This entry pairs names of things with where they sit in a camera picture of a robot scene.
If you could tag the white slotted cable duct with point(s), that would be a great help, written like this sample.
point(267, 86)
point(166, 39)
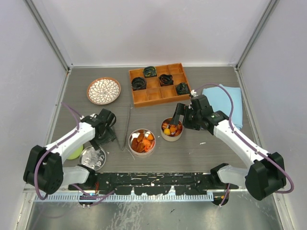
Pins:
point(71, 197)

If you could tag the red sausage piece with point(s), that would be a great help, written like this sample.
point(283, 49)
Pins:
point(178, 130)

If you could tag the short pink lunch tin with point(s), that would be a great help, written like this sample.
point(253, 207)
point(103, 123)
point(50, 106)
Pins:
point(170, 137)

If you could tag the tall pink lunch tin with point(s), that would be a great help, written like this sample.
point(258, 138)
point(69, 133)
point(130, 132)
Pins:
point(135, 134)

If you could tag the wooden compartment tray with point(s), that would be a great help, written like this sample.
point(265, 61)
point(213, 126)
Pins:
point(155, 93)

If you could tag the folded light blue cloth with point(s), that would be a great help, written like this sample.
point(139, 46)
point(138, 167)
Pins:
point(220, 101)

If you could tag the brown patterned food plate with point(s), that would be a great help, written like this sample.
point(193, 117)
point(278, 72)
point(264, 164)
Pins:
point(103, 91)

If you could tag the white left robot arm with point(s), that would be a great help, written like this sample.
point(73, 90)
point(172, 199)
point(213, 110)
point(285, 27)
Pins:
point(44, 169)

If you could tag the brown meat piece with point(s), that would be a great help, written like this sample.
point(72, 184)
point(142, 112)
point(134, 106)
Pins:
point(134, 144)

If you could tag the orange shrimp piece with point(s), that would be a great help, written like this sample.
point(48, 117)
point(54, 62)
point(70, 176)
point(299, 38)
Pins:
point(144, 146)

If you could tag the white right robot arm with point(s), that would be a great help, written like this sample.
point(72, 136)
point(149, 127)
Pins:
point(264, 173)

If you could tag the round metal lid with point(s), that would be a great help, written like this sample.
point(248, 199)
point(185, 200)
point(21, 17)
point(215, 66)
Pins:
point(91, 158)

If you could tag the orange heart carrot piece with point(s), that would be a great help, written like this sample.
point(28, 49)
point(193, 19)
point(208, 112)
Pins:
point(150, 137)

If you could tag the dark seaweed roll back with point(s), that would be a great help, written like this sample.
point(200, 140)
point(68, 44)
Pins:
point(149, 71)

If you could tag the dark seaweed roll right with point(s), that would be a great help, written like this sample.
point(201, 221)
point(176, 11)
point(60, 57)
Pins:
point(182, 89)

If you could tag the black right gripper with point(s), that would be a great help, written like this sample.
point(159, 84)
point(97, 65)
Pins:
point(180, 110)

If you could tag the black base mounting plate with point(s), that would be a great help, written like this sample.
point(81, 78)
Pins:
point(158, 183)

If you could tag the green object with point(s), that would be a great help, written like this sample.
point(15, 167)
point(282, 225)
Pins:
point(76, 153)

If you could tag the dark seaweed roll centre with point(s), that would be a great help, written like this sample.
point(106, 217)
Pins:
point(166, 80)

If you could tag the brown fried cutlet piece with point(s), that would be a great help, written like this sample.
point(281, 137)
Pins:
point(140, 137)

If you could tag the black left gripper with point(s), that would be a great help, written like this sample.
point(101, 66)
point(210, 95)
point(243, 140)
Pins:
point(110, 136)

